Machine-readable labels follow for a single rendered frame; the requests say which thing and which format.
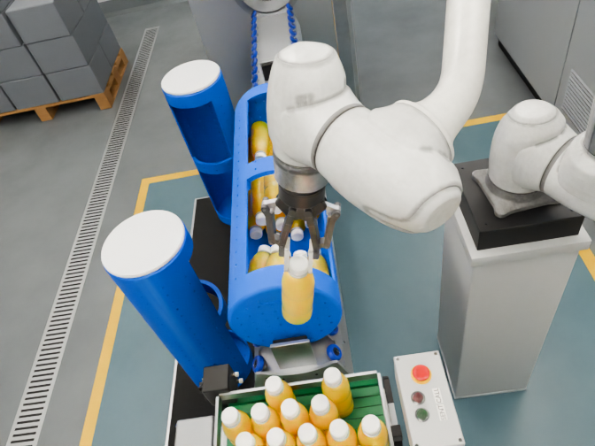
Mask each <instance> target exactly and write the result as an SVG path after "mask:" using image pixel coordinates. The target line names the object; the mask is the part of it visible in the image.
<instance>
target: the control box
mask: <svg viewBox="0 0 595 446"><path fill-rule="evenodd" d="M417 365H425V366H426V367H427V368H428V369H429V378H428V379H427V380H425V381H418V380H416V379H415V378H414V376H413V368H414V367H415V366H417ZM394 369H395V378H396V383H397V387H398V394H399V399H400V403H401V407H402V412H403V415H404V420H405V424H406V431H407V436H408V440H409V444H410V446H465V441H464V437H463V434H462V432H461V428H460V423H459V420H458V416H457V413H456V410H455V407H454V404H453V400H452V395H451V392H450V389H449V386H448V382H447V379H446V376H445V373H444V368H443V365H442V361H441V358H440V355H439V352H438V350H436V351H430V352H423V353H417V354H412V355H405V356H399V357H394ZM437 389H438V390H437ZM434 390H436V391H434ZM438 391H439V394H436V393H438ZM415 392H421V393H422V394H423V401H422V402H421V403H416V402H415V401H414V400H413V394H414V393H415ZM437 395H439V396H437ZM436 396H437V397H436ZM439 397H440V399H441V400H440V399H439ZM440 401H441V403H438V402H440ZM438 406H442V407H439V409H443V410H439V409H438ZM419 409H425V410H426V411H427V413H428V417H427V418H426V419H424V420H422V419H419V418H418V417H417V411H418V410H419ZM441 411H442V412H444V413H440V412H441ZM440 414H441V416H443V415H445V416H444V417H445V418H446V419H445V418H444V417H441V416H440ZM442 419H443V420H442Z"/></svg>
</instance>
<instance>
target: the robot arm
mask: <svg viewBox="0 0 595 446"><path fill-rule="evenodd" d="M490 10H491V0H447V1H446V12H445V24H444V49H443V62H442V72H441V76H440V80H439V82H438V84H437V87H436V88H435V89H434V91H433V92H432V93H431V94H430V95H429V96H427V97H426V98H424V99H423V100H421V101H420V102H417V103H413V102H410V101H406V100H400V101H397V102H396V103H394V104H392V105H389V106H386V107H382V108H375V109H373V110H372V111H370V110H369V109H368V108H366V107H365V106H364V105H363V104H362V103H361V102H360V101H359V100H358V99H357V97H356V96H355V95H354V94H353V93H352V90H351V89H350V88H349V87H348V86H347V85H346V76H345V72H344V68H343V65H342V63H341V60H340V58H339V56H338V55H337V53H336V51H335V49H333V48H332V47H331V46H329V45H327V44H325V43H321V42H296V43H292V44H291V45H289V46H287V47H286V48H284V49H283V50H281V51H280V52H278V53H277V54H276V56H275V59H274V62H273V65H272V68H271V72H270V76H269V81H268V87H267V127H268V133H269V136H270V139H271V141H272V144H273V157H274V178H275V179H276V181H277V183H278V194H277V196H276V198H274V199H269V198H268V197H263V199H262V204H261V211H262V213H263V214H264V216H265V217H266V224H267V238H268V243H269V244H270V245H275V244H276V245H278V247H279V253H278V255H279V257H284V272H288V268H289V260H290V238H289V237H288V236H289V233H290V229H291V226H292V224H293V221H294V220H300V219H301V220H303V221H306V224H307V226H308V228H309V233H310V237H311V239H310V243H309V258H308V273H312V271H313V259H319V256H320V249H321V248H324V249H326V250H327V249H329V248H330V244H331V240H332V235H333V231H334V226H335V223H336V221H337V220H338V218H339V217H340V215H341V204H340V203H339V202H335V203H334V204H331V203H329V202H328V201H327V198H326V197H325V189H326V185H327V184H328V182H329V183H330V185H331V186H332V187H333V188H334V189H335V190H336V191H337V192H338V193H339V194H340V195H342V196H343V197H344V198H345V199H347V200H348V201H349V202H350V203H352V204H353V205H355V206H356V207H357V208H359V209H360V210H362V211H363V212H364V213H366V214H367V215H369V216H370V217H372V218H373V219H376V220H377V221H379V222H381V223H383V224H384V225H386V226H388V227H391V228H394V229H396V230H398V231H401V232H405V233H409V234H418V233H427V232H429V231H432V230H434V229H436V228H438V227H440V226H442V225H443V224H444V223H445V222H446V221H447V220H448V219H449V218H450V217H451V216H452V215H453V214H454V213H455V212H456V210H457V209H458V207H459V205H460V201H461V195H462V191H463V189H462V183H461V179H460V175H459V172H458V169H457V168H456V166H455V165H454V164H453V163H452V161H453V158H454V148H453V145H452V144H453V141H454V138H455V137H456V135H457V134H458V132H459V131H460V130H461V129H462V128H463V126H464V125H465V123H466V122H467V121H468V118H469V117H470V115H471V114H472V112H473V110H474V108H475V106H476V104H477V102H478V99H479V97H480V95H481V91H482V88H483V80H484V75H485V66H486V55H487V44H488V33H489V22H490ZM472 179H473V180H474V181H476V182H477V183H478V184H479V186H480V188H481V189H482V191H483V193H484V194H485V195H486V197H487V198H488V200H489V201H490V203H491V205H492V207H493V209H494V214H495V215H496V216H497V217H499V218H504V217H506V216H508V215H510V214H512V213H515V212H518V211H525V210H528V209H532V208H536V207H539V206H543V205H548V204H559V203H561V204H563V205H565V206H566V207H568V208H569V209H571V210H573V211H576V212H577V213H579V214H581V215H583V216H584V217H587V218H589V219H592V220H594V221H595V95H594V99H593V103H592V107H591V113H590V117H589V121H588V125H587V128H586V131H584V132H582V133H581V134H579V135H577V134H576V133H575V132H574V131H573V130H572V129H571V128H570V127H569V126H568V125H567V124H566V119H565V117H564V116H563V114H562V113H561V112H560V110H559V109H558V108H557V107H555V106H554V105H552V104H549V103H547V102H546V101H543V100H537V99H532V100H526V101H522V102H520V103H518V104H517V105H515V106H514V107H513V108H512V109H511V110H510V111H509V112H508V113H507V114H506V115H505V116H504V117H503V118H502V119H501V121H500V122H499V123H498V126H497V128H496V130H495V133H494V136H493V138H492V142H491V150H490V157H489V169H483V170H475V171H473V172H472ZM276 206H277V207H278V208H279V209H280V210H281V211H282V212H283V213H284V214H285V219H284V221H283V225H282V231H281V232H280V234H279V235H278V234H277V233H276V225H275V216H274V211H275V207H276ZM325 210H326V211H327V212H326V214H327V215H328V218H327V223H326V227H325V233H324V237H322V238H320V233H319V228H318V224H317V219H316V217H317V216H318V215H319V214H320V213H322V212H323V211H325Z"/></svg>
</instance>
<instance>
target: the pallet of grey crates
mask: <svg viewBox="0 0 595 446"><path fill-rule="evenodd" d="M127 64H128V59H127V57H126V55H125V53H124V51H123V49H122V48H121V47H120V45H119V43H118V41H117V39H116V37H115V35H114V33H113V31H112V29H111V27H110V25H109V23H108V22H107V20H106V18H105V15H104V13H103V11H102V9H101V7H100V5H99V3H98V1H97V0H0V121H1V120H2V118H3V116H6V115H11V114H15V113H20V112H28V111H32V110H35V112H36V114H37V115H38V117H39V118H40V119H41V121H46V120H51V119H53V118H54V116H55V114H56V112H57V110H58V107H59V105H60V104H68V103H72V102H77V101H81V100H86V99H90V98H95V100H96V101H97V104H98V106H99V107H100V109H101V110H104V109H109V108H112V106H113V103H114V100H115V97H116V95H117V93H118V90H119V87H120V83H121V80H122V78H123V75H124V72H125V70H126V67H127Z"/></svg>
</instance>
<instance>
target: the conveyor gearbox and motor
mask: <svg viewBox="0 0 595 446"><path fill-rule="evenodd" d="M214 422H215V417H214V416H205V417H199V418H193V419H181V420H178V421H177V424H176V425H175V428H176V433H175V442H174V446H213V440H214Z"/></svg>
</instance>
